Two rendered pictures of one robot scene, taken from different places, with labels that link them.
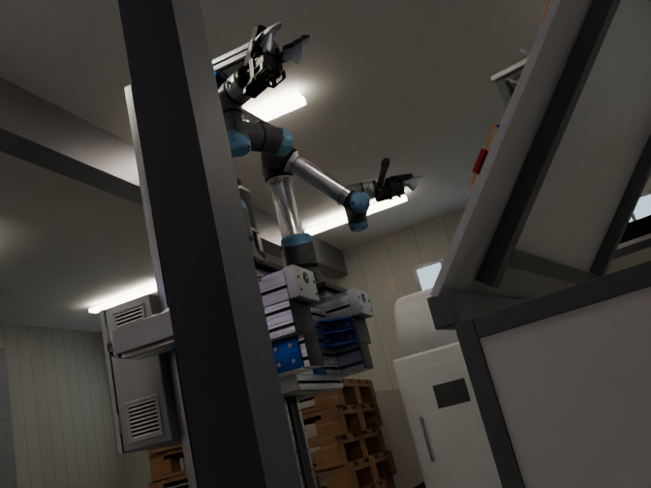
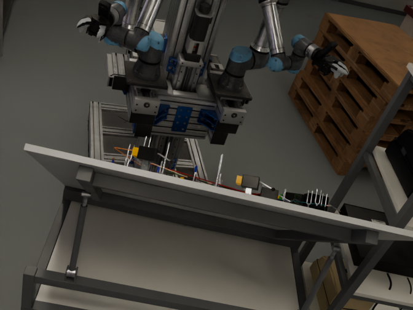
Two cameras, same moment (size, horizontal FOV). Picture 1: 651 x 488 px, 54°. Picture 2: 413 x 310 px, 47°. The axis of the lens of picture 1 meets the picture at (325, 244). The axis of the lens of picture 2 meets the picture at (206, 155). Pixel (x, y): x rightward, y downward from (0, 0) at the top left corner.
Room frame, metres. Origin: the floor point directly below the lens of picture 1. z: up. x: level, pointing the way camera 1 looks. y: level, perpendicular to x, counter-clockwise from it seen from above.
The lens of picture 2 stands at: (0.62, -1.75, 2.47)
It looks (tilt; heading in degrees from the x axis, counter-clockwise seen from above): 36 degrees down; 48
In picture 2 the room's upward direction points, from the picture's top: 19 degrees clockwise
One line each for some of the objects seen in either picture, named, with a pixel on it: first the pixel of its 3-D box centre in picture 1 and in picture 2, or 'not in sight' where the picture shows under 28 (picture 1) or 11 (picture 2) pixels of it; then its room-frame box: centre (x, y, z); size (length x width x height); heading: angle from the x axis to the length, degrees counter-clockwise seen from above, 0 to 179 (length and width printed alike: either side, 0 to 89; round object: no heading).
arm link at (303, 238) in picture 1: (298, 252); (239, 59); (2.29, 0.10, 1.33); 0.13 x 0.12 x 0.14; 7
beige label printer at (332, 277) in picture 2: not in sight; (342, 283); (2.37, -1.06, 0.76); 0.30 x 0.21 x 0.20; 62
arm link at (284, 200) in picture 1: (287, 212); (268, 24); (2.41, 0.12, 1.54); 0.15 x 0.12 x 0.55; 7
